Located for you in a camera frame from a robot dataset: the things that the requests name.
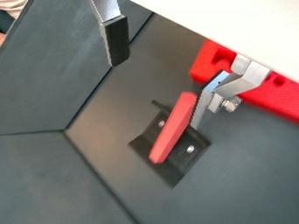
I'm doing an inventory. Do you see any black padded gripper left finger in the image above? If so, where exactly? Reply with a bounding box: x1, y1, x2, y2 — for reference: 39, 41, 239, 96
90, 0, 130, 67

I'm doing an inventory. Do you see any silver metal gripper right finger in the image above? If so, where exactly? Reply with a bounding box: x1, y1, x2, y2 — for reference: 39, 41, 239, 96
191, 54, 271, 130

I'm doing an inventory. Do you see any red hexagonal prism rod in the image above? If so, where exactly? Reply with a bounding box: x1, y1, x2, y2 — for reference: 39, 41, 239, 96
149, 92, 198, 164

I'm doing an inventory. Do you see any red shape sorting block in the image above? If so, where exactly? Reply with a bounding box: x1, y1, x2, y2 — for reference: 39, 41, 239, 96
190, 39, 299, 124

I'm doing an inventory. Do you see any black curved holder stand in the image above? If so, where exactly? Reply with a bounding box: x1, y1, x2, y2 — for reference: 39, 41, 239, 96
127, 100, 211, 189

